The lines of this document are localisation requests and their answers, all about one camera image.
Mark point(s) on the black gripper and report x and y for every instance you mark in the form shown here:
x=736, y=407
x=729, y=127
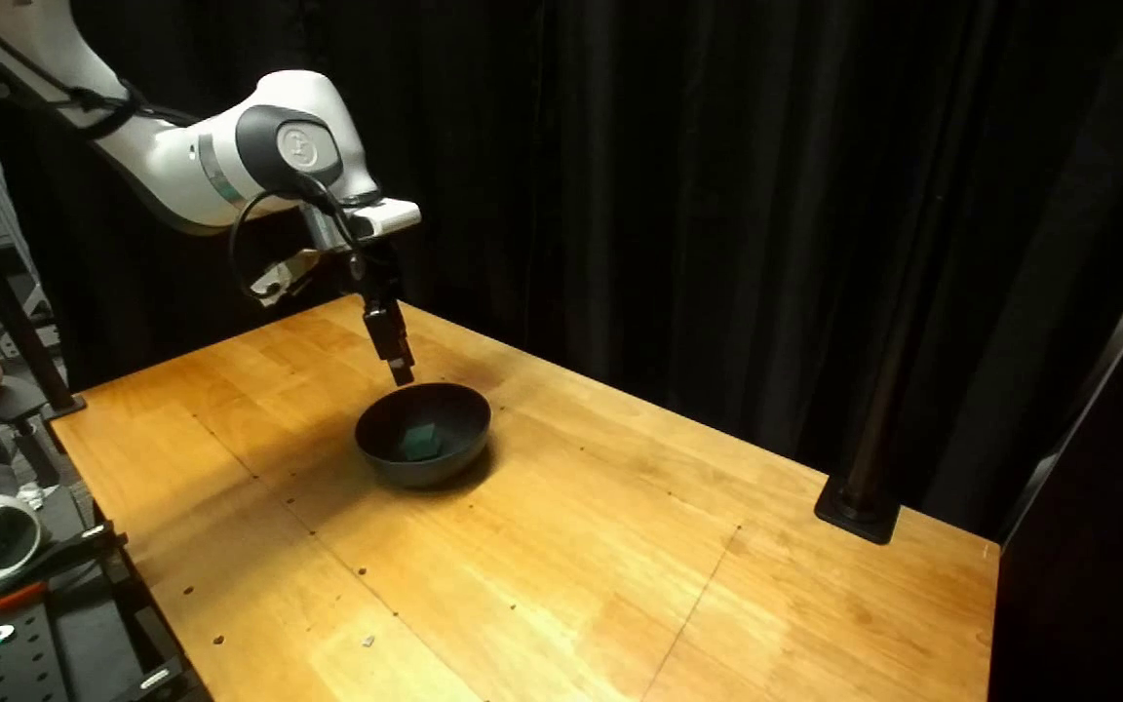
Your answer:
x=369, y=269

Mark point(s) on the green block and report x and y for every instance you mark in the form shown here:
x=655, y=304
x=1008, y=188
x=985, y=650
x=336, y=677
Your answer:
x=428, y=436

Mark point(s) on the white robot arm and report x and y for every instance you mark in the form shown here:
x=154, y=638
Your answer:
x=198, y=158

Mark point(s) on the black bowl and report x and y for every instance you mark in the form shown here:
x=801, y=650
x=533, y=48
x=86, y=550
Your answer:
x=440, y=453

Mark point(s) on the black curtain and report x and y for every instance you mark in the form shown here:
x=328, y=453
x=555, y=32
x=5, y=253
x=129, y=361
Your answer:
x=720, y=196

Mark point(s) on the black pegboard cart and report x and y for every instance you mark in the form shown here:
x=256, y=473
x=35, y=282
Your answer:
x=78, y=638

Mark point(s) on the black pole with base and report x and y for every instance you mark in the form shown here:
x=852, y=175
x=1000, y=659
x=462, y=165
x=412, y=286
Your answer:
x=861, y=508

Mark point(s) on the black side panel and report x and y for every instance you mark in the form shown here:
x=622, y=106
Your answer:
x=1095, y=548

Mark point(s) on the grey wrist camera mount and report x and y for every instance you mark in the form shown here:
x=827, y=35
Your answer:
x=281, y=279

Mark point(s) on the black metal stand frame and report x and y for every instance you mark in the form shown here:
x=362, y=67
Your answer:
x=0, y=279

